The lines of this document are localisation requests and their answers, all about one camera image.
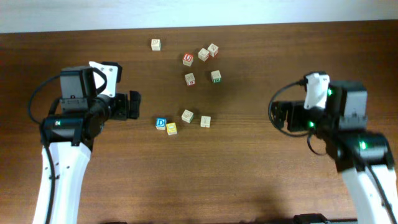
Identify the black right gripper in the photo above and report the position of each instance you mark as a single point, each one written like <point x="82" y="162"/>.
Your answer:
<point x="296" y="117"/>

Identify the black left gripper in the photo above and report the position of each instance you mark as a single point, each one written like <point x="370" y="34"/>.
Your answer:
<point x="122" y="111"/>

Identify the blue D wooden block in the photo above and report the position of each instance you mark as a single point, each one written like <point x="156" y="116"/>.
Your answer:
<point x="160" y="123"/>

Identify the yellow O wooden block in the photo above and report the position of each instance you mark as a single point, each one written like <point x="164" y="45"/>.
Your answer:
<point x="171" y="128"/>

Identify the elephant picture wooden block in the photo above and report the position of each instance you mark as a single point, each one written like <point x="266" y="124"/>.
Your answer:
<point x="187" y="116"/>

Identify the letter I wooden block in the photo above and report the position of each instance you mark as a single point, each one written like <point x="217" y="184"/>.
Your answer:
<point x="205" y="121"/>

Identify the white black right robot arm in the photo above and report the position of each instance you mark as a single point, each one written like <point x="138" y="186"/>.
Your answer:
<point x="335" y="112"/>

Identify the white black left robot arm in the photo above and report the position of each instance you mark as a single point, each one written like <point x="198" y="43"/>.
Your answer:
<point x="88" y="100"/>

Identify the plain wooden block far left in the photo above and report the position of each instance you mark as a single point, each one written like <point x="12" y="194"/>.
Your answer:
<point x="156" y="44"/>

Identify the wooden block red front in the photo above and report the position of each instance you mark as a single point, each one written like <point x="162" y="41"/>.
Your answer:
<point x="190" y="79"/>

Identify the red U wooden block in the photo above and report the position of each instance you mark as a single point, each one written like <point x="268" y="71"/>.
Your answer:
<point x="187" y="59"/>

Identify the wooden block green front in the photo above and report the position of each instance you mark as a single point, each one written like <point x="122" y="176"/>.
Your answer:
<point x="216" y="76"/>

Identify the wooden block beside U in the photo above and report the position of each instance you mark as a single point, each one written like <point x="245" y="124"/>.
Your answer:
<point x="203" y="54"/>

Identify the wooden block red side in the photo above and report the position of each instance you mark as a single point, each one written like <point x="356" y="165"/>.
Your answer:
<point x="213" y="50"/>

